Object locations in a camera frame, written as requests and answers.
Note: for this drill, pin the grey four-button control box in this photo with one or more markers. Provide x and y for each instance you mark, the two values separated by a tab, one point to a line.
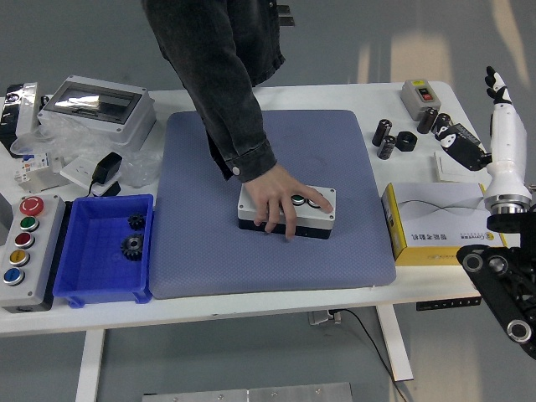
318	220

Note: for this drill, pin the person's right forearm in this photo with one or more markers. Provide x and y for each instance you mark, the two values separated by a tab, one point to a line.
234	125

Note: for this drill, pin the person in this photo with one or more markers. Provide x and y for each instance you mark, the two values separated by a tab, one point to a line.
259	42

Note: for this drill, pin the aluminium plate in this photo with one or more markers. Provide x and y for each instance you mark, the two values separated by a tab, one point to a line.
251	393

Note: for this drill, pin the yellow white cardboard box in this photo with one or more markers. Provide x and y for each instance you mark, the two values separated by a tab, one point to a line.
435	209

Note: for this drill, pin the black power adapter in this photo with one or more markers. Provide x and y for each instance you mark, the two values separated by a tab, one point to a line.
106	165

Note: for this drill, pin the grey enclosure with clear lid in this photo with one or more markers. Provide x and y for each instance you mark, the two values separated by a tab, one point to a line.
134	121

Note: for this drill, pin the white wall switch plate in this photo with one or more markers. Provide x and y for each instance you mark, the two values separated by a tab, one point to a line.
448	172

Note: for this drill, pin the white table leg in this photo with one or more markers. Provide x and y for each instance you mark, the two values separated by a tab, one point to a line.
395	343
89	364

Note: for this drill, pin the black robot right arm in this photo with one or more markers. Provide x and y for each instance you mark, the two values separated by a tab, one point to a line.
511	285

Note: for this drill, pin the grey bracket under table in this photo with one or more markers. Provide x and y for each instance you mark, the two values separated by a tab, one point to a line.
320	317

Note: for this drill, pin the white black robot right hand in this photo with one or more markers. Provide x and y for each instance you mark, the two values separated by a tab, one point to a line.
508	142

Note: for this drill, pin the grey five-button control station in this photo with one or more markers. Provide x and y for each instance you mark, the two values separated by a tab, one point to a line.
42	251

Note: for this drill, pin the person's right hand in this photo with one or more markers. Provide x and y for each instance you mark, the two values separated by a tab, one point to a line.
276	188

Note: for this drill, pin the small black plug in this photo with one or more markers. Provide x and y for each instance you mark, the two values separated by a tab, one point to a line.
112	189

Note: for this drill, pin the black table control panel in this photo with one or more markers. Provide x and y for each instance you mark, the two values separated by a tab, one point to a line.
444	304

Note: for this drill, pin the grey metal plate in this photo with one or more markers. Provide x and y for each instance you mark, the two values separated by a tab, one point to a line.
42	182

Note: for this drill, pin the black module with green terminal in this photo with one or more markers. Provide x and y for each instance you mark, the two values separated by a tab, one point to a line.
468	132

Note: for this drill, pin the small black bevel gear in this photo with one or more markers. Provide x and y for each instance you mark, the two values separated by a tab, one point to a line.
136	221

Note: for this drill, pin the clear plastic bag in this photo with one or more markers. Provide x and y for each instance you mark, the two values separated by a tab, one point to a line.
79	142

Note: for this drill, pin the large black bevel gear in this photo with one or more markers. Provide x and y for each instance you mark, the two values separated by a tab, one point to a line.
132	248

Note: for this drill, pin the white black wrapped device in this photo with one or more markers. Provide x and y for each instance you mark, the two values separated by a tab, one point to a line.
29	109

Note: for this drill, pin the grey box at edge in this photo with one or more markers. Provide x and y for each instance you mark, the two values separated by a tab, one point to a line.
4	218

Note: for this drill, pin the blue-grey mat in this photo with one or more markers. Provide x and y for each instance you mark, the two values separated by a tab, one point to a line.
201	251

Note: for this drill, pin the grey two-button switch box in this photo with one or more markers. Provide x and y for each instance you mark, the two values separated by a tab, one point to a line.
412	100

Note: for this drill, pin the white wall socket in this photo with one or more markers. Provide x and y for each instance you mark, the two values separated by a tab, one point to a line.
77	169

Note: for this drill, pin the black floor plate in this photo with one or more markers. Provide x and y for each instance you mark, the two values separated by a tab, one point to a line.
285	9
288	21

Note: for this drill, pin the blue plastic bin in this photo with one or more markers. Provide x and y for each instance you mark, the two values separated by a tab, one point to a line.
100	272

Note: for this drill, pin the white circuit breaker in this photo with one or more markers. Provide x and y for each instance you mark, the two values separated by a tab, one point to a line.
35	163

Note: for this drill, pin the black hex nut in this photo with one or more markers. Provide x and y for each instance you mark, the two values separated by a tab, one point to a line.
406	141

